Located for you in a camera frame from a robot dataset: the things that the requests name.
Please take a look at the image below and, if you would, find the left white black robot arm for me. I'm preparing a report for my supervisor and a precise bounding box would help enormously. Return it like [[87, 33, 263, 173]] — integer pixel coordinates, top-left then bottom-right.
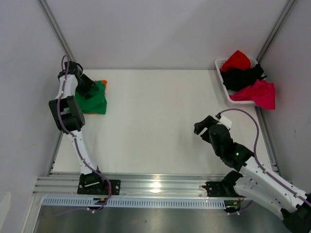
[[49, 61, 99, 175]]

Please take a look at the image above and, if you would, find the aluminium frame post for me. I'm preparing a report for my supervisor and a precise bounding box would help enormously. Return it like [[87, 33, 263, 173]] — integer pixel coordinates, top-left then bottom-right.
[[37, 0, 76, 61], [256, 0, 298, 63]]

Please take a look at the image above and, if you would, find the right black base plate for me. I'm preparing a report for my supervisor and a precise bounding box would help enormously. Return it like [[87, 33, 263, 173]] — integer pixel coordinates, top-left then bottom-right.
[[202, 181, 240, 198]]

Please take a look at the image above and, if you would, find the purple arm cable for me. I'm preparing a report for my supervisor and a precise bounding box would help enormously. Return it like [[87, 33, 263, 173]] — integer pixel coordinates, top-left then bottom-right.
[[215, 108, 311, 216], [52, 55, 113, 216]]

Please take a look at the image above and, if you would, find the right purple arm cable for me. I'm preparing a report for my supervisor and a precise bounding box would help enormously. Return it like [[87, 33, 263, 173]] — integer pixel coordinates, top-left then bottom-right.
[[215, 108, 311, 216]]

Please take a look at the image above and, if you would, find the magenta t shirt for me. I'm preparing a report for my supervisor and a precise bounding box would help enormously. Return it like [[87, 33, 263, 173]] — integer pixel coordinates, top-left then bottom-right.
[[230, 80, 276, 110]]

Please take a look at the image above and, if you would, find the red t shirt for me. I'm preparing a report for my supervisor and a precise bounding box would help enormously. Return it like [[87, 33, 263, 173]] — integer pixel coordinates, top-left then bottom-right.
[[220, 50, 251, 72]]

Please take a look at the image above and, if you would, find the black t shirt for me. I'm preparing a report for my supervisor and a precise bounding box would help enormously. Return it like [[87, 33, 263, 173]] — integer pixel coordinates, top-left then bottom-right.
[[221, 64, 267, 91]]

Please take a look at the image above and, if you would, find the aluminium mounting rail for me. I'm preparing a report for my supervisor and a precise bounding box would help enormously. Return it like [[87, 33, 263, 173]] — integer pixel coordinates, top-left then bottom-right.
[[33, 173, 224, 199]]

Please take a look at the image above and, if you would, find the orange folded t shirt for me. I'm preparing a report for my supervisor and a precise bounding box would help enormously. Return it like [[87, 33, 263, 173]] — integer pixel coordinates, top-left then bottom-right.
[[83, 80, 107, 115]]

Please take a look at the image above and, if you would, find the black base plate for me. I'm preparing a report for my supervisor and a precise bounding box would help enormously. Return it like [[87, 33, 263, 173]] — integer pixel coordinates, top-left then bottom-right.
[[77, 179, 121, 195], [202, 181, 240, 198]]

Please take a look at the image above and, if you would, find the right aluminium frame post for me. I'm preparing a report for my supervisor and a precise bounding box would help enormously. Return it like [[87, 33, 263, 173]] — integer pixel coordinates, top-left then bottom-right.
[[256, 0, 298, 63]]

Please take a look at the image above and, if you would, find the left aluminium frame post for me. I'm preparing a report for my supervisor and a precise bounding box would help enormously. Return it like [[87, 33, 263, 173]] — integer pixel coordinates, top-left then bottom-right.
[[37, 0, 76, 61]]

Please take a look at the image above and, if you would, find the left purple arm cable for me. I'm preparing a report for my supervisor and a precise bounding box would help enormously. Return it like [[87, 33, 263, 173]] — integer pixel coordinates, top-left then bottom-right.
[[52, 55, 113, 216]]

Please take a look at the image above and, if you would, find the white plastic basket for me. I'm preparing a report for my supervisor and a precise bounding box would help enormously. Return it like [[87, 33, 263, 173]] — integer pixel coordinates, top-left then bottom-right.
[[215, 58, 266, 107]]

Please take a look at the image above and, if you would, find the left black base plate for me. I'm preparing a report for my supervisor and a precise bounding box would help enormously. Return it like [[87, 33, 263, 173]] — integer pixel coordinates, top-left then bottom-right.
[[77, 179, 121, 195]]

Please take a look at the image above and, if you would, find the white slotted cable duct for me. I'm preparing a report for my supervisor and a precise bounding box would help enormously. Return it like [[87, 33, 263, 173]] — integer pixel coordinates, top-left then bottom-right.
[[42, 197, 226, 209]]

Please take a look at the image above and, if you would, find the green t shirt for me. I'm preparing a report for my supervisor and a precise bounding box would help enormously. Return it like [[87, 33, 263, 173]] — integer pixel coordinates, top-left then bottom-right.
[[75, 80, 107, 115]]

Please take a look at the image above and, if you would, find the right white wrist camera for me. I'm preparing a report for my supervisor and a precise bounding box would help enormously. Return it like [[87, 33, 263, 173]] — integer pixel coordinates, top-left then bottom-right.
[[219, 116, 232, 130]]

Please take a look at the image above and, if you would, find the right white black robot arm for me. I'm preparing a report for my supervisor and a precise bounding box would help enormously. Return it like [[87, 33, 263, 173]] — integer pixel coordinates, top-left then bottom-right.
[[194, 116, 311, 233]]

